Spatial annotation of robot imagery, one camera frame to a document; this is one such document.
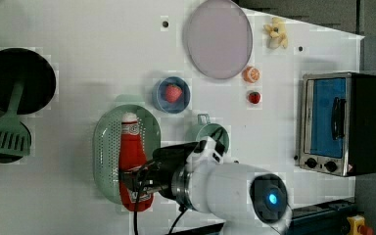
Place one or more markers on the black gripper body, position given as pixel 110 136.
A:
pixel 158 173

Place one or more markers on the red plush ketchup bottle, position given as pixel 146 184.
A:
pixel 131 156

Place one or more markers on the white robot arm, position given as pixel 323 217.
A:
pixel 198 176

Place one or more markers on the green oval strainer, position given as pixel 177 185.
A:
pixel 106 140

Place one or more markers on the green mug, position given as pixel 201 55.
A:
pixel 203 127

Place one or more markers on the blue bowl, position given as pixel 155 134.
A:
pixel 158 96

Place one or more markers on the strawberry toy in bowl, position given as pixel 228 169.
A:
pixel 172 93

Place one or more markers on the small red strawberry toy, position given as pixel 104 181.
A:
pixel 254 97

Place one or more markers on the orange slice toy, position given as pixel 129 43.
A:
pixel 251 74

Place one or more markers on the grey round plate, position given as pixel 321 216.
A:
pixel 219 39

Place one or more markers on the green slotted spatula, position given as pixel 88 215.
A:
pixel 14 137

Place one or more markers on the black frying pan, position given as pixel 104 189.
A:
pixel 39 79

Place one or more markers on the silver toaster oven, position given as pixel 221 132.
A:
pixel 338 123

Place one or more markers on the yellow red emergency button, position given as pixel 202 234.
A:
pixel 358 226

